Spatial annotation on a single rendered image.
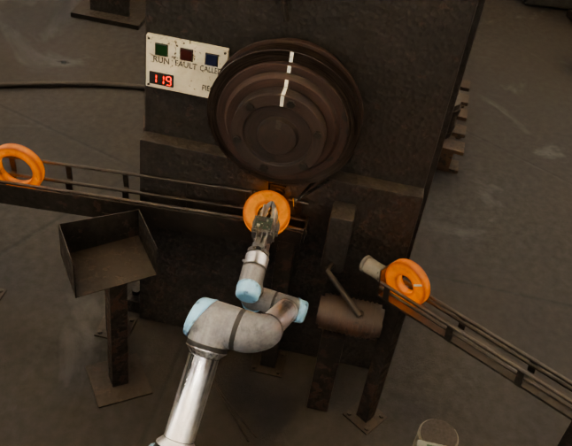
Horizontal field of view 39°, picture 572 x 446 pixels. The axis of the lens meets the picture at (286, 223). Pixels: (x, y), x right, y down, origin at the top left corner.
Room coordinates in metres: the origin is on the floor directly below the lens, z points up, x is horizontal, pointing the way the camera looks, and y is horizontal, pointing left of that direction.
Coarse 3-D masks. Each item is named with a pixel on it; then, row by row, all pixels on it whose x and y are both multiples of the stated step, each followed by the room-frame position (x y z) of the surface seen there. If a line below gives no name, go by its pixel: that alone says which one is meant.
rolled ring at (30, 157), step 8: (8, 144) 2.16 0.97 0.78; (16, 144) 2.16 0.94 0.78; (0, 152) 2.14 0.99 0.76; (8, 152) 2.14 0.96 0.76; (16, 152) 2.14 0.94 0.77; (24, 152) 2.14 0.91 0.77; (32, 152) 2.16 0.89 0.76; (0, 160) 2.15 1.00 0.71; (24, 160) 2.13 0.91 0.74; (32, 160) 2.13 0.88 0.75; (40, 160) 2.16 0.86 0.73; (0, 168) 2.15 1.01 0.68; (32, 168) 2.13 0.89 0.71; (40, 168) 2.14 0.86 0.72; (0, 176) 2.14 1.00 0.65; (8, 176) 2.16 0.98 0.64; (40, 176) 2.13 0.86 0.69; (8, 184) 2.14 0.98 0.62
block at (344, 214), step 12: (336, 204) 2.08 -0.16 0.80; (348, 204) 2.09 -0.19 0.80; (336, 216) 2.02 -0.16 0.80; (348, 216) 2.03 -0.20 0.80; (336, 228) 2.01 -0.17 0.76; (348, 228) 2.01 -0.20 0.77; (336, 240) 2.01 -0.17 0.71; (348, 240) 2.01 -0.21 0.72; (324, 252) 2.02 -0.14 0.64; (336, 252) 2.01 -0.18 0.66; (324, 264) 2.01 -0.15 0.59; (336, 264) 2.01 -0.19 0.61
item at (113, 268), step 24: (120, 216) 1.97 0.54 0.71; (72, 240) 1.89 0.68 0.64; (96, 240) 1.92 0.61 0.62; (120, 240) 1.96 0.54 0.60; (144, 240) 1.93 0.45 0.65; (72, 264) 1.70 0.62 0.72; (96, 264) 1.84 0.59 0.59; (120, 264) 1.85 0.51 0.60; (144, 264) 1.86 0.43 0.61; (96, 288) 1.74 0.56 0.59; (120, 288) 1.83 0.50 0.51; (120, 312) 1.83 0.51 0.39; (120, 336) 1.83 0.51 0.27; (120, 360) 1.83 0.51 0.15; (96, 384) 1.82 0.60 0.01; (120, 384) 1.83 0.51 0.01; (144, 384) 1.85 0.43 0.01
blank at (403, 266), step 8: (392, 264) 1.89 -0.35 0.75; (400, 264) 1.87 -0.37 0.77; (408, 264) 1.86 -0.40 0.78; (416, 264) 1.87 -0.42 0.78; (392, 272) 1.88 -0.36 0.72; (400, 272) 1.86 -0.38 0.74; (408, 272) 1.85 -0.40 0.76; (416, 272) 1.83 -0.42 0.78; (424, 272) 1.85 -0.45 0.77; (392, 280) 1.88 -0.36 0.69; (400, 280) 1.88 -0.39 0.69; (416, 280) 1.83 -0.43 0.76; (424, 280) 1.82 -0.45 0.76; (400, 288) 1.86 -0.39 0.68; (408, 288) 1.87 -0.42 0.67; (416, 288) 1.82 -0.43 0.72; (424, 288) 1.81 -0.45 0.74; (408, 296) 1.83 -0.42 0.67; (416, 296) 1.81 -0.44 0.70; (424, 296) 1.80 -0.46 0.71
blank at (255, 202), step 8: (256, 192) 2.10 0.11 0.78; (264, 192) 2.10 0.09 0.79; (272, 192) 2.11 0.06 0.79; (248, 200) 2.07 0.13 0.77; (256, 200) 2.08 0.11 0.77; (264, 200) 2.08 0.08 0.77; (272, 200) 2.08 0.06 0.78; (280, 200) 2.08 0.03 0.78; (248, 208) 2.05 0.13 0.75; (256, 208) 2.05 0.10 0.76; (280, 208) 2.06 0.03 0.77; (288, 208) 2.06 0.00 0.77; (248, 216) 2.03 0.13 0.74; (280, 216) 2.04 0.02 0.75; (288, 216) 2.04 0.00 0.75; (248, 224) 2.00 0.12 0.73; (280, 224) 2.01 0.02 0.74; (280, 232) 2.01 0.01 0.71
